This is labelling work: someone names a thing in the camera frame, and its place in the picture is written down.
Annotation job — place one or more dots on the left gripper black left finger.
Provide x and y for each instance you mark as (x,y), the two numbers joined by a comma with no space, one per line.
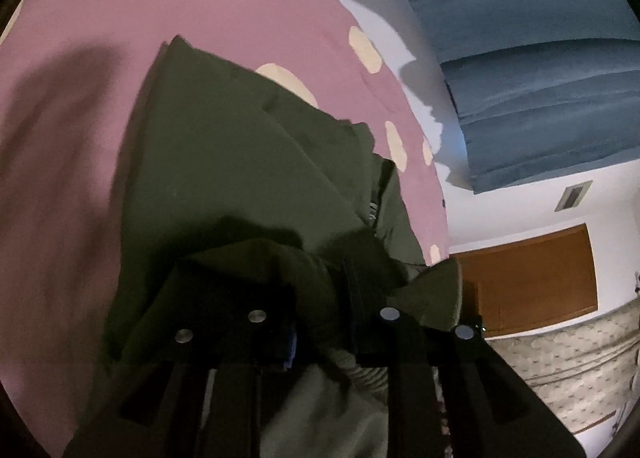
(188,390)

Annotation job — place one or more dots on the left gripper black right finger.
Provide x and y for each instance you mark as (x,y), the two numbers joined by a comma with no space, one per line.
(450,388)

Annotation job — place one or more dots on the olive green bomber jacket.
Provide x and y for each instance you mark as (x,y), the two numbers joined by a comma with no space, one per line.
(243,197)

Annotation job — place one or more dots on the beige quilted headboard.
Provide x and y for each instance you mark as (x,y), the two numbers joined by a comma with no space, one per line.
(584,373)

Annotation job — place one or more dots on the brown wooden door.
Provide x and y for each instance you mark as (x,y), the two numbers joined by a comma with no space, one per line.
(531,284)

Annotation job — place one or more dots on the pink polka dot bedsheet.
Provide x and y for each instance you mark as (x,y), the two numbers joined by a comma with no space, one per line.
(71,71)

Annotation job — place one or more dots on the blue curtain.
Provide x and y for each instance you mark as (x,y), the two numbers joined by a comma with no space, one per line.
(541,88)

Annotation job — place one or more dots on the wall vent plate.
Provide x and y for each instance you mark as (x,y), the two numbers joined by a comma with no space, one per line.
(573,196)

